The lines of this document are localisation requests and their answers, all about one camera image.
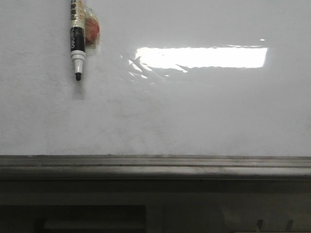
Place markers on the white whiteboard with metal frame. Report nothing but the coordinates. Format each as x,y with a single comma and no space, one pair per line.
176,89

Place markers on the black and white whiteboard marker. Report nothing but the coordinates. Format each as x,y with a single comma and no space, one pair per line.
77,36

